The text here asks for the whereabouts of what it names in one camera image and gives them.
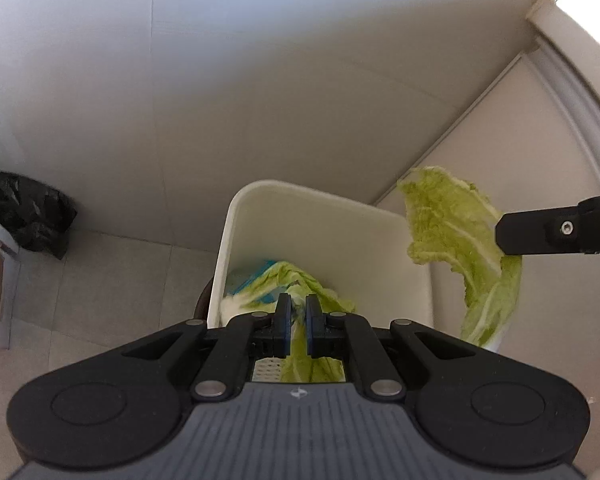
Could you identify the napa cabbage leaf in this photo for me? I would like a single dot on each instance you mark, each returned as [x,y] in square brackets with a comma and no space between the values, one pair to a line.
[445,220]
[325,295]

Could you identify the black garbage bag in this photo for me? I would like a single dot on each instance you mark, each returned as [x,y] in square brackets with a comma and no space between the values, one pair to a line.
[25,215]

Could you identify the white trash bin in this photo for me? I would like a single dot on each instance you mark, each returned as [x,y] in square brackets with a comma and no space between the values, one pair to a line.
[330,230]

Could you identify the blue packet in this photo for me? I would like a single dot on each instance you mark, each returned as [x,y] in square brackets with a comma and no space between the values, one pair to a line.
[265,266]

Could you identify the white backsplash strip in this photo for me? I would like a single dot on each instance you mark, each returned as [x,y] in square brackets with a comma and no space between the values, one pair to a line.
[580,60]

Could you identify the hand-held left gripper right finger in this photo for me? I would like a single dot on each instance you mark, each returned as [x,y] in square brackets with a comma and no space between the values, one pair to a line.
[312,325]

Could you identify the beige kitchen cabinet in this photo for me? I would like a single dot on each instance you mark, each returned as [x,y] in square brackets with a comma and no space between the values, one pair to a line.
[505,135]

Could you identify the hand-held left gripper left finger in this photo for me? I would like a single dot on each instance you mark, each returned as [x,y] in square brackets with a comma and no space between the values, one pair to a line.
[282,325]

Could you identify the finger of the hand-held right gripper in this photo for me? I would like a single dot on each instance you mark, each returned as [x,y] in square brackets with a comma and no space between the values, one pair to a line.
[530,230]

